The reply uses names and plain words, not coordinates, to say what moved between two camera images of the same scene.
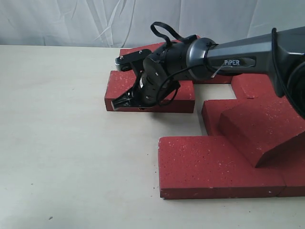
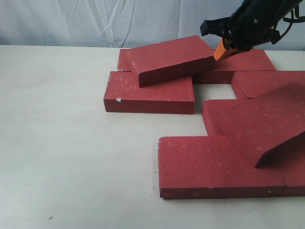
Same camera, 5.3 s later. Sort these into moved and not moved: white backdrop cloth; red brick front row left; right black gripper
Moved: right black gripper
Not moved: white backdrop cloth; red brick front row left
